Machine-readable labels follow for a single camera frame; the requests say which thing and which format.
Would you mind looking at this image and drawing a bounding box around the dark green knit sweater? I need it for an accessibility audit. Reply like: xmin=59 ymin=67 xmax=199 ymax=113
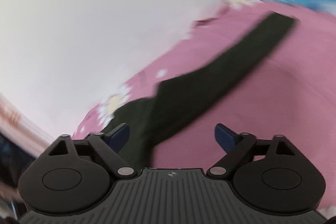
xmin=103 ymin=12 xmax=297 ymax=170

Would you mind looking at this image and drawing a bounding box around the pink floral bed sheet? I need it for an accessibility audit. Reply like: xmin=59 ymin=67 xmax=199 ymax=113
xmin=73 ymin=0 xmax=335 ymax=218

